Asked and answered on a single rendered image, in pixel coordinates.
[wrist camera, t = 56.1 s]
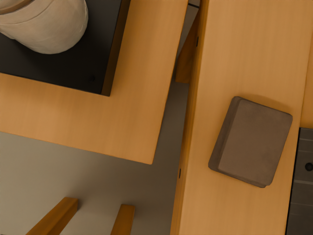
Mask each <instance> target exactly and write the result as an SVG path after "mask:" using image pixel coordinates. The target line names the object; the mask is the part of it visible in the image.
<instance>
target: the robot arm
mask: <svg viewBox="0 0 313 235"><path fill-rule="evenodd" d="M87 24H88V8H87V4H86V1H85V0H0V32H1V33H2V34H4V35H5V36H7V37H9V38H10V39H15V40H17V41H18V42H20V43H21V44H23V45H24V46H26V47H28V48H29V49H31V50H33V51H35V52H39V53H42V54H58V53H61V52H63V51H66V50H68V49H70V48H71V47H73V46H74V45H75V44H76V43H77V42H78V41H79V40H80V39H81V37H82V36H83V35H84V32H85V30H86V28H87Z"/></svg>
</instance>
